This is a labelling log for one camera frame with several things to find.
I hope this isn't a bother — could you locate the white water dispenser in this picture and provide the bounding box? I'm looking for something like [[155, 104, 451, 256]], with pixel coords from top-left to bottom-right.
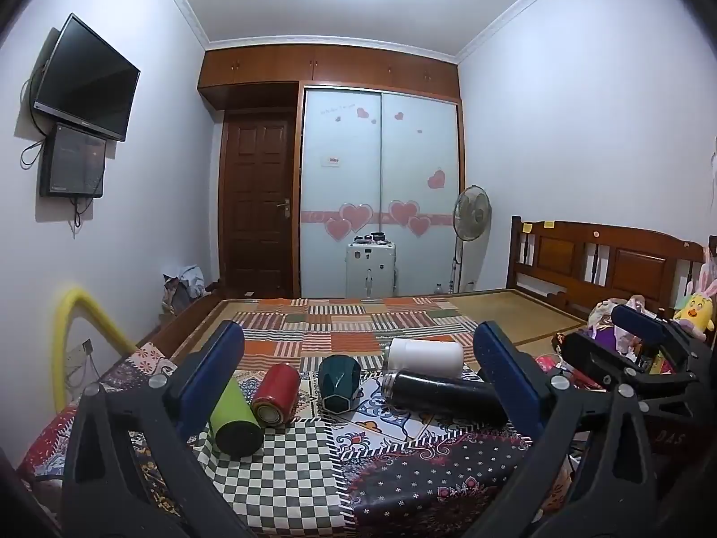
[[344, 240, 399, 298]]

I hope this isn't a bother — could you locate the red cup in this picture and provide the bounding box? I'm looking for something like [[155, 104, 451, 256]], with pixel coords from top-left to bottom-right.
[[250, 363, 302, 427]]

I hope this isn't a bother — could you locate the patchwork printed blanket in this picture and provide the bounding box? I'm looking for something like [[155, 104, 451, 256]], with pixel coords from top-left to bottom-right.
[[17, 296, 578, 538]]

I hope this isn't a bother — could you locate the standing electric fan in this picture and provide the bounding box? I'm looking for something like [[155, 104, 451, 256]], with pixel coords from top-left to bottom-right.
[[448, 184, 493, 295]]

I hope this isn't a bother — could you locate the lime green cup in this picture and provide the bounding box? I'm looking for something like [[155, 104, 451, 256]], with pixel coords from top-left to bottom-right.
[[209, 377, 264, 456]]

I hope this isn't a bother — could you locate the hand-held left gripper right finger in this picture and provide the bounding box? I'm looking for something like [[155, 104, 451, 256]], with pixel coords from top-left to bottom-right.
[[472, 321, 657, 538]]

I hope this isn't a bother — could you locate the brown wooden door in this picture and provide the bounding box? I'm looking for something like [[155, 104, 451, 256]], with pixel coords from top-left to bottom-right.
[[220, 111, 297, 299]]

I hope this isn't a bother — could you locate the small wall-mounted black monitor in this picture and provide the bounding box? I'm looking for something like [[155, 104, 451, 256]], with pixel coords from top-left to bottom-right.
[[39, 122, 107, 199]]

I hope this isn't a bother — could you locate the wall-mounted black television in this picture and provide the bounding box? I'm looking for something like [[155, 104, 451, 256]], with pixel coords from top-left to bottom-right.
[[32, 13, 141, 143]]

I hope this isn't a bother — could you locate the dark green faceted cup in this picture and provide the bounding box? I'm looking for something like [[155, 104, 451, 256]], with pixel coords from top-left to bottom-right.
[[318, 353, 363, 412]]

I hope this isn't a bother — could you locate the wooden bed frame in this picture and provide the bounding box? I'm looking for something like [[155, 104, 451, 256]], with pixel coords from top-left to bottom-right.
[[147, 216, 708, 360]]

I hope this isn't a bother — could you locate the yellow foam tube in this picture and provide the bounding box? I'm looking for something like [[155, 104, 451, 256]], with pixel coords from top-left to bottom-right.
[[51, 286, 138, 414]]

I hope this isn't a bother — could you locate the purple cloth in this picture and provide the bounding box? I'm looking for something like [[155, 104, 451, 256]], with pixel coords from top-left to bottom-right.
[[591, 325, 634, 355]]

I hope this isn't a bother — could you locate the woven straw mat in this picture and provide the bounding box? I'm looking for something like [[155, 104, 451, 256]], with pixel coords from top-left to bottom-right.
[[210, 288, 587, 349]]

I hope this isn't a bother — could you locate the black monitor cable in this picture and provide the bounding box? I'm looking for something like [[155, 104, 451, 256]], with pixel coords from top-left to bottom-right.
[[69, 195, 95, 232]]

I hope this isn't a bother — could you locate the wall power socket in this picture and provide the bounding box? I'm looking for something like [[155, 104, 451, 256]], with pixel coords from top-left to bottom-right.
[[65, 338, 95, 368]]

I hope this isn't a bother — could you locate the yellow plush chick toy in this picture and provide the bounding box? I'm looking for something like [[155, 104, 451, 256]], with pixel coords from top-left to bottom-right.
[[671, 274, 717, 334]]

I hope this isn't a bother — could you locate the white cup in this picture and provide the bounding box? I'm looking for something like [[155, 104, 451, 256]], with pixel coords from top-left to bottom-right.
[[384, 337, 466, 380]]

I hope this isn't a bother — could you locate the pile of clothes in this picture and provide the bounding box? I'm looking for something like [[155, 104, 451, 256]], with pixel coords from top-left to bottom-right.
[[160, 265, 207, 320]]

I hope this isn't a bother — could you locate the black television cable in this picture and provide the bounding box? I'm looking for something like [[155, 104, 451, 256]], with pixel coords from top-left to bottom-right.
[[20, 64, 48, 170]]

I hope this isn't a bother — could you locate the wooden wardrobe with glass doors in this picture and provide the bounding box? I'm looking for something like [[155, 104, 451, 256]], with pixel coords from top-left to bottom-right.
[[196, 43, 462, 299]]

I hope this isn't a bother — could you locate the black thermos cup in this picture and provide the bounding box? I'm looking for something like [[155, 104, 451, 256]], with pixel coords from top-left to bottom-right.
[[381, 369, 509, 428]]

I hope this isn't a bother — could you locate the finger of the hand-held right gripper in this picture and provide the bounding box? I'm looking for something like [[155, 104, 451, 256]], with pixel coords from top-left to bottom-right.
[[610, 304, 708, 365], [552, 332, 645, 392]]

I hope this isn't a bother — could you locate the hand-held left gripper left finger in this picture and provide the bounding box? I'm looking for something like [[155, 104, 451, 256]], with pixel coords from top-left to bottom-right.
[[60, 321, 265, 538]]

